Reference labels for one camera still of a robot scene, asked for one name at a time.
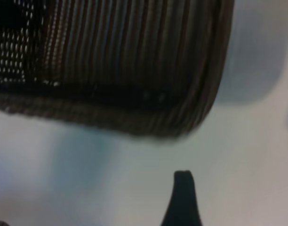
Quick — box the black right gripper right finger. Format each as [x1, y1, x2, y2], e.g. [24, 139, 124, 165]
[160, 170, 204, 226]

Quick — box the dark brown wicker basket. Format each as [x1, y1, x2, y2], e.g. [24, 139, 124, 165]
[0, 0, 236, 143]

